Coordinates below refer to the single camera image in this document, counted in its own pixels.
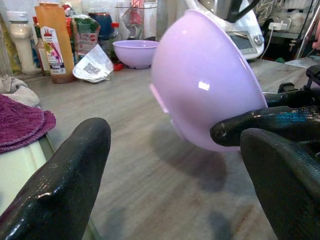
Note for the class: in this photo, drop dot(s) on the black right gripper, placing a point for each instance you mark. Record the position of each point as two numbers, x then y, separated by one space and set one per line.
313 82

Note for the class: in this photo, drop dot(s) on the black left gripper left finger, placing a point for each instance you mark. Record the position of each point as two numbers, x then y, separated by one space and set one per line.
62 180

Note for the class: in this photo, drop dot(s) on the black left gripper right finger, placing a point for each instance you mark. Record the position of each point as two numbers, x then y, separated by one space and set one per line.
287 180

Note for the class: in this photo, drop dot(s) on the lavender plastic bowl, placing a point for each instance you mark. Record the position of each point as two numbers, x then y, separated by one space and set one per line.
200 75
135 53

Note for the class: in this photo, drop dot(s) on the pale green cutting board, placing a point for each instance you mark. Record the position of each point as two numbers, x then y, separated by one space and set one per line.
15 170

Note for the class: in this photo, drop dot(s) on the purple terry towel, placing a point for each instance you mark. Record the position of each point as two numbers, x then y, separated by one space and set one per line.
20 120

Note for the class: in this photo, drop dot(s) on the grey metal stand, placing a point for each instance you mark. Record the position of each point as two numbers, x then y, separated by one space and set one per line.
306 37

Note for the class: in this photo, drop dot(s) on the white kitchen appliance with screen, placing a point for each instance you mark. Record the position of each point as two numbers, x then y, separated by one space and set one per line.
247 37

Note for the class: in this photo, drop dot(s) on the white power plug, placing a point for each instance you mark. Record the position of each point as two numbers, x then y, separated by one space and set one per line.
277 25

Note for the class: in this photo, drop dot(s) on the grey crumpled cloth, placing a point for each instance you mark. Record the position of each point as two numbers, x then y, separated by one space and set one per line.
17 91

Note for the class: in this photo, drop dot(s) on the white paper with QR code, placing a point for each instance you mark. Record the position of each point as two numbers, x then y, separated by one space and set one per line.
92 65

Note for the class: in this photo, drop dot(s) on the small red-capped sauce bottle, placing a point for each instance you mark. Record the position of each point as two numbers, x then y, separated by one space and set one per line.
41 55

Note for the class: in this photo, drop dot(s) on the orange sauce bottle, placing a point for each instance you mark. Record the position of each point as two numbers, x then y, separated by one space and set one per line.
53 42

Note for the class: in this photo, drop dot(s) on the tall clear glass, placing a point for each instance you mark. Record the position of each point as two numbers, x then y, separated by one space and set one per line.
5 50

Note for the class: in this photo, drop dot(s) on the white powder shaker bottle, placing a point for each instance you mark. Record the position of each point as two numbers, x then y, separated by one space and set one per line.
23 42

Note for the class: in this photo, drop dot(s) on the green and red food bag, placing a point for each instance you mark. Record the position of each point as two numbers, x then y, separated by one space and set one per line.
83 32

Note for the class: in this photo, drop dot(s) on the blue jar with red lid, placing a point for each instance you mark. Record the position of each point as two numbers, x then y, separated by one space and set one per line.
105 26

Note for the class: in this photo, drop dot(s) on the clear plastic box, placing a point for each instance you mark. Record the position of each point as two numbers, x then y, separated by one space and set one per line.
136 22

